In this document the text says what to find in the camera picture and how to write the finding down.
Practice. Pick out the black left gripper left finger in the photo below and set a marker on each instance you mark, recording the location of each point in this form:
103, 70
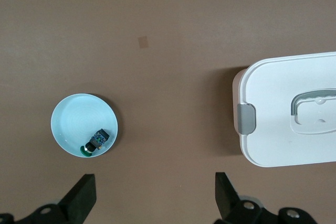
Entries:
78, 197

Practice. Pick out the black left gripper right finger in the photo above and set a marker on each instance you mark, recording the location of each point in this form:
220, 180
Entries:
225, 195

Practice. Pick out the white lidded storage box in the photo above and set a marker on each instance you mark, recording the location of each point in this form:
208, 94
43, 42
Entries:
278, 90

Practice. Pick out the small blue black part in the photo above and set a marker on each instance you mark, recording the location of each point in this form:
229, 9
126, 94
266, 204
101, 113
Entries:
97, 140

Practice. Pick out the light blue round plate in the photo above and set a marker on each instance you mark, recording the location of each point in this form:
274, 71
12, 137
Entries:
76, 119

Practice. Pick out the pale tape patch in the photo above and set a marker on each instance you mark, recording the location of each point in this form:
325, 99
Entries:
143, 42

